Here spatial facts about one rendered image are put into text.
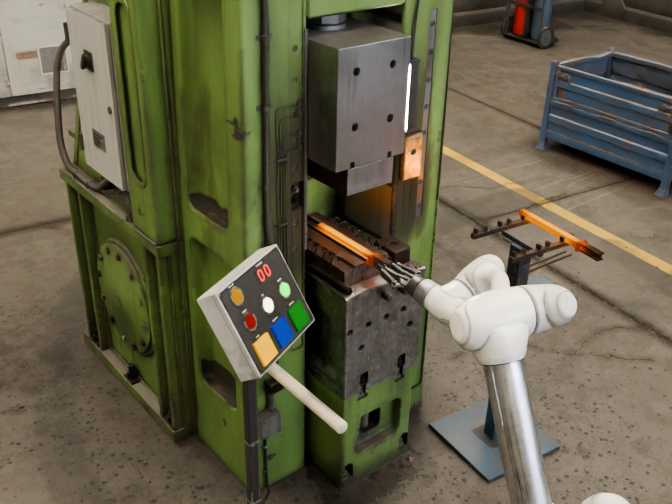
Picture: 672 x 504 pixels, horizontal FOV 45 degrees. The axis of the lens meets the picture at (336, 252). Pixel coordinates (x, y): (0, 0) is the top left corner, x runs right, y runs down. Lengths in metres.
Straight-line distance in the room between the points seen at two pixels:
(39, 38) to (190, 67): 4.96
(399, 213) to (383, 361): 0.57
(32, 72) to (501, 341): 6.25
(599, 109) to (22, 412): 4.52
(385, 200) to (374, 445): 0.99
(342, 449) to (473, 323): 1.35
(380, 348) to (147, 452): 1.14
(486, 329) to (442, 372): 2.01
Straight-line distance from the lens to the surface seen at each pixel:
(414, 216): 3.17
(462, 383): 3.96
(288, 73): 2.57
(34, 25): 7.68
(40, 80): 7.79
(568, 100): 6.60
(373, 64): 2.59
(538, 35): 9.81
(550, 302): 2.08
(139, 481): 3.48
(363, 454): 3.33
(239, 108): 2.51
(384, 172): 2.76
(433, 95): 3.04
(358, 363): 2.99
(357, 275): 2.86
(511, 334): 2.03
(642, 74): 7.07
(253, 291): 2.40
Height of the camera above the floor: 2.40
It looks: 29 degrees down
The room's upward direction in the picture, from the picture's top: 1 degrees clockwise
